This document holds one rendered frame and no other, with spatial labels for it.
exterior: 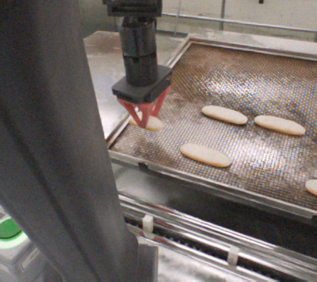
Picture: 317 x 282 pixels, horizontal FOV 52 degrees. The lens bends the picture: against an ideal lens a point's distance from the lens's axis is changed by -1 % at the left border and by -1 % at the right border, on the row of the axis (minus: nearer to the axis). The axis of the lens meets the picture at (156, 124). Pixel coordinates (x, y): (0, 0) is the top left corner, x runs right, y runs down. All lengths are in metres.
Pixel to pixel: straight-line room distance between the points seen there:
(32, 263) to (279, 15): 3.86
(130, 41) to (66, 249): 0.37
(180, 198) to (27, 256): 0.29
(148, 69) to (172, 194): 0.25
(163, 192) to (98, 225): 0.48
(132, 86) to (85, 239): 0.39
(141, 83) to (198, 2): 3.80
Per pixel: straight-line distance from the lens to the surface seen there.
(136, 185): 0.67
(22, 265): 0.52
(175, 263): 0.50
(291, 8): 4.10
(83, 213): 0.16
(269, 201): 0.56
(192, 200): 0.64
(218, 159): 0.60
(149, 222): 0.54
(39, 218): 0.17
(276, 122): 0.69
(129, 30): 0.50
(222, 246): 0.54
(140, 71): 0.53
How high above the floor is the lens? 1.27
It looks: 31 degrees down
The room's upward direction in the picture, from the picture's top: straight up
